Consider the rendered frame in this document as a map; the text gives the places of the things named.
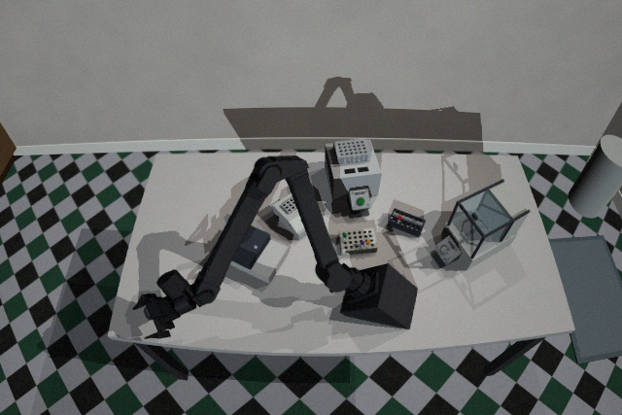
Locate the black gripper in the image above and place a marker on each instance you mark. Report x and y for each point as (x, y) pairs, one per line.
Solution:
(161, 328)

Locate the beige tube rack with round holes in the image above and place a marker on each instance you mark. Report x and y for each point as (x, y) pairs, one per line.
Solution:
(353, 241)

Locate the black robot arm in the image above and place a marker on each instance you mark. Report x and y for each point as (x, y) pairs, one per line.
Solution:
(328, 268)

